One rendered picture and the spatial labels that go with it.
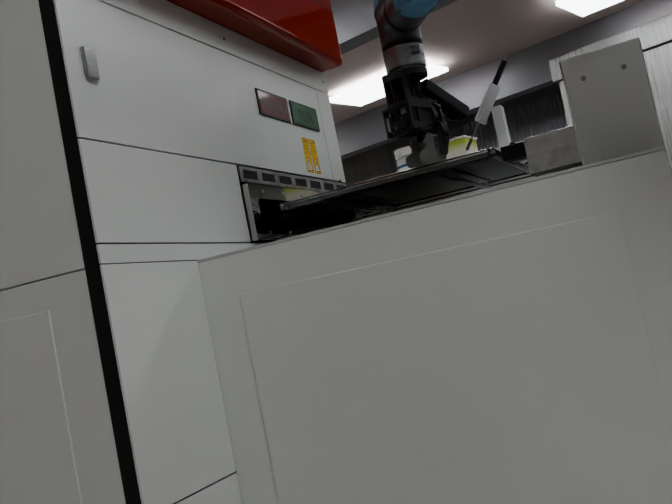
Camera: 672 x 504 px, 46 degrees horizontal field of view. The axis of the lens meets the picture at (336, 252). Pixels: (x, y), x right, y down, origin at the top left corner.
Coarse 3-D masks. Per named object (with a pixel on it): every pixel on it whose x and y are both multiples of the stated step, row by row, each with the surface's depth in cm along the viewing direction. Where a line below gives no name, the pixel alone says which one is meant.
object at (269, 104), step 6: (264, 96) 141; (270, 96) 143; (264, 102) 140; (270, 102) 143; (276, 102) 145; (282, 102) 147; (264, 108) 140; (270, 108) 142; (276, 108) 144; (282, 108) 147; (270, 114) 142; (276, 114) 144; (282, 114) 146; (288, 114) 149
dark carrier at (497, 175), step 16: (480, 160) 120; (496, 160) 124; (432, 176) 127; (480, 176) 139; (496, 176) 143; (512, 176) 148; (368, 192) 131; (384, 192) 135; (400, 192) 139; (416, 192) 143; (432, 192) 148; (448, 192) 153; (304, 208) 135; (320, 208) 139; (336, 208) 144
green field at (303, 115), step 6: (294, 108) 152; (300, 108) 154; (306, 108) 157; (294, 114) 151; (300, 114) 154; (306, 114) 156; (312, 114) 159; (300, 120) 153; (306, 120) 156; (312, 120) 158; (312, 126) 158; (318, 126) 161
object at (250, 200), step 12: (252, 192) 128; (264, 192) 131; (276, 192) 135; (288, 192) 140; (300, 192) 144; (312, 192) 149; (252, 204) 127; (252, 216) 126; (252, 228) 127; (264, 228) 129; (276, 228) 133; (288, 228) 137; (300, 228) 141; (312, 228) 146; (324, 228) 150; (252, 240) 127; (264, 240) 129; (276, 240) 133
